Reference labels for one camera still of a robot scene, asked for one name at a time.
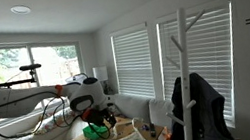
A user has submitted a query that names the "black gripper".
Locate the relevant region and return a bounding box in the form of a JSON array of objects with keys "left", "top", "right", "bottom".
[{"left": 83, "top": 104, "right": 119, "bottom": 133}]

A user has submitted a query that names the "blue toy car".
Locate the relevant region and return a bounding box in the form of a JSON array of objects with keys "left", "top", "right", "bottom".
[{"left": 141, "top": 123, "right": 151, "bottom": 133}]

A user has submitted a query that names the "orange plush toy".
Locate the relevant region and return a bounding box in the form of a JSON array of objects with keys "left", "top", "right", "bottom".
[{"left": 161, "top": 129, "right": 174, "bottom": 140}]

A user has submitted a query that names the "white sofa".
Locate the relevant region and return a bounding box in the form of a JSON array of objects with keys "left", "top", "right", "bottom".
[{"left": 0, "top": 84, "right": 182, "bottom": 140}]

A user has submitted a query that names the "black remote control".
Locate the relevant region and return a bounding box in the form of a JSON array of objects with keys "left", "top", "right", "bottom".
[{"left": 148, "top": 121, "right": 158, "bottom": 139}]

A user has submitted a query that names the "white table lamp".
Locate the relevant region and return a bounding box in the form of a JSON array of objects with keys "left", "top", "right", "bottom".
[{"left": 92, "top": 65, "right": 113, "bottom": 98}]

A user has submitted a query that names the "narrow white window blind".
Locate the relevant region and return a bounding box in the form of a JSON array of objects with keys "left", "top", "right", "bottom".
[{"left": 109, "top": 28, "right": 159, "bottom": 104}]

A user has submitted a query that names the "floral patterned cushion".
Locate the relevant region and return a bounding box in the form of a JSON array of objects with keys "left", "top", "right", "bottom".
[{"left": 35, "top": 105, "right": 88, "bottom": 135}]

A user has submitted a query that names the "white coat rack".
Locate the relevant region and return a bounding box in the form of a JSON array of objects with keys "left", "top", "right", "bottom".
[{"left": 149, "top": 4, "right": 227, "bottom": 140}]

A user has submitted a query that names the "dark blue grey jacket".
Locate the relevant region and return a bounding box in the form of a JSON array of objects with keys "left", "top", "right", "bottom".
[{"left": 159, "top": 68, "right": 235, "bottom": 140}]

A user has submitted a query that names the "wide white window blind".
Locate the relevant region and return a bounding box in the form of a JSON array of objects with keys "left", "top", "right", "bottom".
[{"left": 151, "top": 2, "right": 250, "bottom": 139}]

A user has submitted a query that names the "round ceiling light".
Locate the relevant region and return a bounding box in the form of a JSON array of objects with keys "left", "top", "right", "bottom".
[{"left": 9, "top": 3, "right": 33, "bottom": 17}]

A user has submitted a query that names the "black camera stand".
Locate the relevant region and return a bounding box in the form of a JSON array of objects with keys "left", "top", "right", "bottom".
[{"left": 0, "top": 62, "right": 45, "bottom": 91}]

